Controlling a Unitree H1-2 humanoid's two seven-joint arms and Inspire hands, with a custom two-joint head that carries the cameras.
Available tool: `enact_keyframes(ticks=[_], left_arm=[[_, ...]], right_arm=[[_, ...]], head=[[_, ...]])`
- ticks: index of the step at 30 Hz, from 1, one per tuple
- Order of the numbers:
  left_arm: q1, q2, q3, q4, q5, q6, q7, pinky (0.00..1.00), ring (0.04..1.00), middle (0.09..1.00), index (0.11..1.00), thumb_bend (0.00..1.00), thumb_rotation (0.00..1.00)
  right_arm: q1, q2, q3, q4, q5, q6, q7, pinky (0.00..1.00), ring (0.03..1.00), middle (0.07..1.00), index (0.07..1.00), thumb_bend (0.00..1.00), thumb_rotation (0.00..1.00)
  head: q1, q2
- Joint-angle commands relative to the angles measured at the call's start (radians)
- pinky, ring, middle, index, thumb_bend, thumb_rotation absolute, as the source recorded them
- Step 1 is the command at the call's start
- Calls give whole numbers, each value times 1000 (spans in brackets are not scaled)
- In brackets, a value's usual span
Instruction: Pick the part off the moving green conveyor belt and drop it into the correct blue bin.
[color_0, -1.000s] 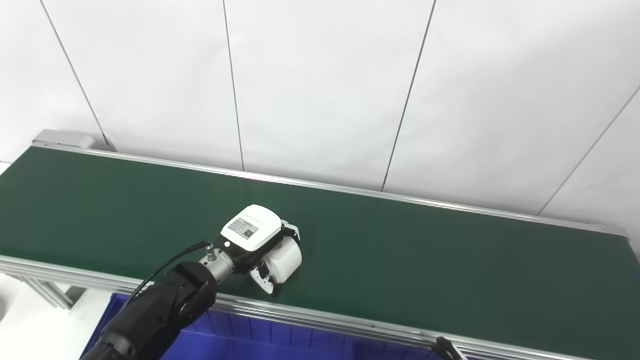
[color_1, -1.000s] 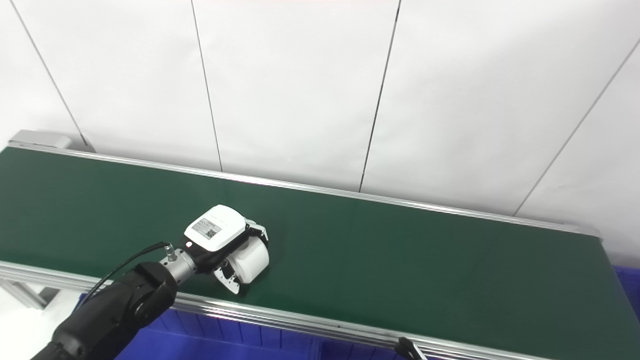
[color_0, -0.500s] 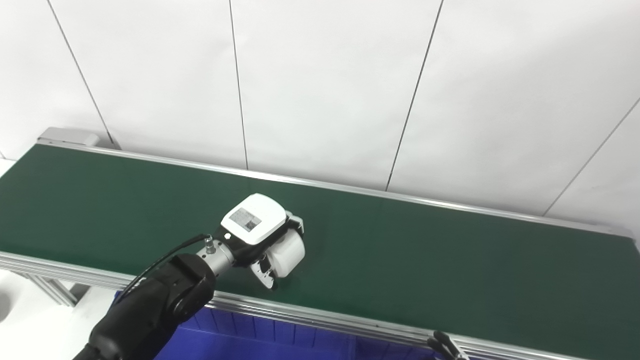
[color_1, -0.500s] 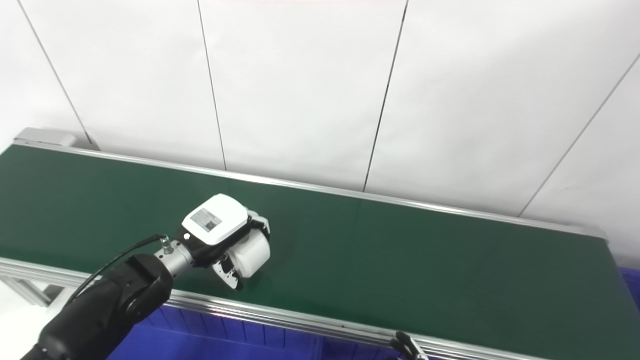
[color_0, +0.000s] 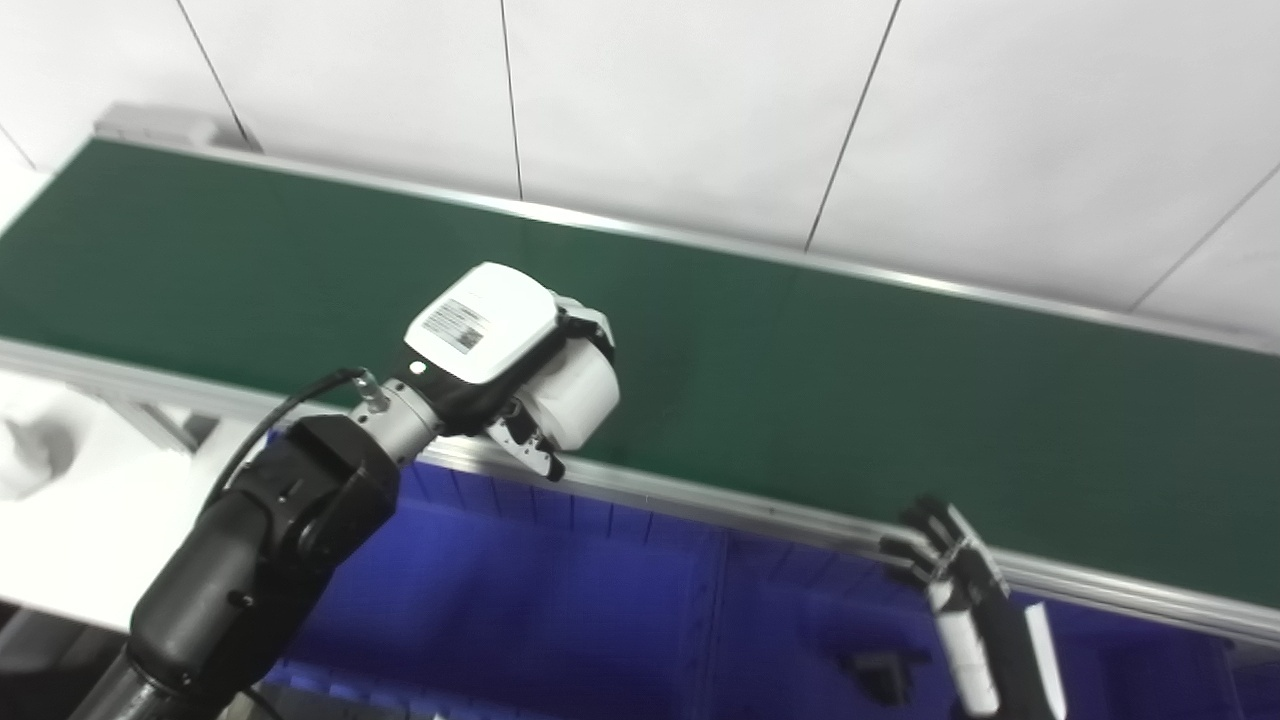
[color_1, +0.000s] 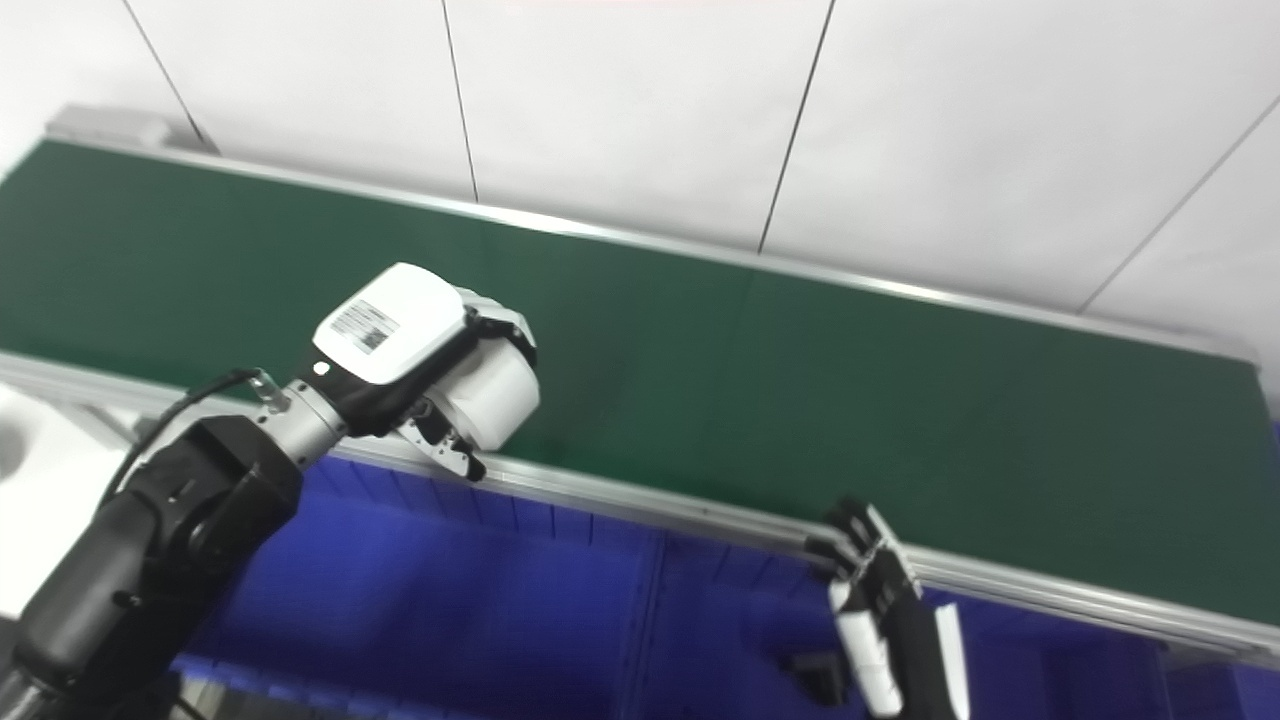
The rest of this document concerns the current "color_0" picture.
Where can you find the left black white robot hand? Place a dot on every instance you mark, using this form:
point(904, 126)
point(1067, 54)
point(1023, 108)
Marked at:
point(480, 330)

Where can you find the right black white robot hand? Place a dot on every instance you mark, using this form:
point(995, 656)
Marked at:
point(990, 640)

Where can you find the white cylindrical plastic part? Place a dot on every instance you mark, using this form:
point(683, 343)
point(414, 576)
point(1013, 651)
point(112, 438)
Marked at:
point(580, 395)

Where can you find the blue plastic bin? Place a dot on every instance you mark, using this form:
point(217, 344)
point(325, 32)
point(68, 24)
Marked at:
point(550, 600)
point(800, 620)

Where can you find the green conveyor belt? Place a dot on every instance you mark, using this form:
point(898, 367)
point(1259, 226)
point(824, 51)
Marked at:
point(850, 380)
point(700, 505)

